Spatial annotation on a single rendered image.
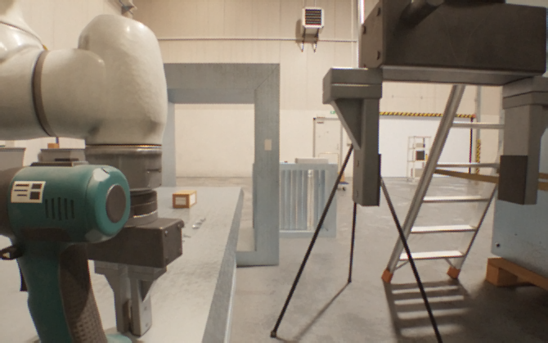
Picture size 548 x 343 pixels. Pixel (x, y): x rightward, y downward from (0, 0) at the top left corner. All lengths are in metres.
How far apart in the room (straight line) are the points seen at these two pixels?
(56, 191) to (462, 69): 0.30
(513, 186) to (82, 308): 0.37
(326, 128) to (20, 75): 9.92
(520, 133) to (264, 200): 1.92
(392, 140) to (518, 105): 10.82
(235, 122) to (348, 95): 9.79
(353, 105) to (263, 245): 2.02
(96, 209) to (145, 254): 0.15
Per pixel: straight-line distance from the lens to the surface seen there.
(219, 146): 10.01
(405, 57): 0.22
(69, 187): 0.23
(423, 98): 11.60
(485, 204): 2.05
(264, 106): 2.10
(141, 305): 0.42
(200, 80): 2.20
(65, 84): 0.36
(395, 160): 11.15
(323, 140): 10.08
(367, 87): 0.21
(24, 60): 0.38
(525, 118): 0.29
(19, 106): 0.37
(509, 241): 2.42
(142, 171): 0.35
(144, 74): 0.35
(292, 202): 2.91
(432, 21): 0.24
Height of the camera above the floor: 0.89
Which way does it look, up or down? 4 degrees down
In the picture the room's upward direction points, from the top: straight up
